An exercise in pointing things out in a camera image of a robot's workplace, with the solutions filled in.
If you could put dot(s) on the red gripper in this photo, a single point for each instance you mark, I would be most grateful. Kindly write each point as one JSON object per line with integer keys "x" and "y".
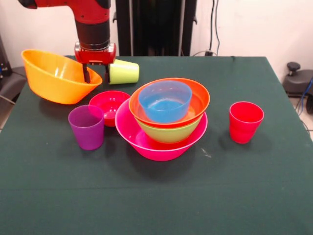
{"x": 95, "y": 57}

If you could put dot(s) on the green cup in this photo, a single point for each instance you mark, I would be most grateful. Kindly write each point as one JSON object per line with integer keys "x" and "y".
{"x": 124, "y": 72}

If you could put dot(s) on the large orange bowl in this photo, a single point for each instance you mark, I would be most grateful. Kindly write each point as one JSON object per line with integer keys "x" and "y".
{"x": 53, "y": 83}

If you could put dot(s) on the purple cup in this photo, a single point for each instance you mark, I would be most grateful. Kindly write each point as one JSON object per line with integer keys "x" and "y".
{"x": 89, "y": 137}

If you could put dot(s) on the blue bowl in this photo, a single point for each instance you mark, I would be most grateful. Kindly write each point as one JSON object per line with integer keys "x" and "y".
{"x": 163, "y": 110}

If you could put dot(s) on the green bowl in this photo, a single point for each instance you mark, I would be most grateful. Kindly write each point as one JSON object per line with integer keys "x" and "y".
{"x": 168, "y": 134}

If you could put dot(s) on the wide red-orange bowl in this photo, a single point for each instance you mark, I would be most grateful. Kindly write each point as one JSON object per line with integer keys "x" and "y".
{"x": 200, "y": 98}

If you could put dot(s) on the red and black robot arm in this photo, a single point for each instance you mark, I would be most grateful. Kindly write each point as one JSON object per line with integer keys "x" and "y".
{"x": 93, "y": 24}

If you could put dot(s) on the small crimson bowl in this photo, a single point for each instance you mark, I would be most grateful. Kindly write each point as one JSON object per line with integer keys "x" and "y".
{"x": 110, "y": 102}

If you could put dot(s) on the large pink bowl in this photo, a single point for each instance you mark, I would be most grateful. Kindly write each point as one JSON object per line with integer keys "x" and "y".
{"x": 124, "y": 132}

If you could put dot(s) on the black computer case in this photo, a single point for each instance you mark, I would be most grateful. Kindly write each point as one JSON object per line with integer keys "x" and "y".
{"x": 3, "y": 61}

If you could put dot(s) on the dark green tablecloth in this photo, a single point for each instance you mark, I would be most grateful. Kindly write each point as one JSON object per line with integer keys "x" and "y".
{"x": 146, "y": 200}

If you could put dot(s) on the crimson cup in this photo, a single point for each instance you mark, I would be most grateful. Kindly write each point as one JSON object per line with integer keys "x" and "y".
{"x": 244, "y": 129}

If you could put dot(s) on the black pedestal leg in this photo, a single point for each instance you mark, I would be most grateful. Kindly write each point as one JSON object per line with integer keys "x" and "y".
{"x": 298, "y": 80}

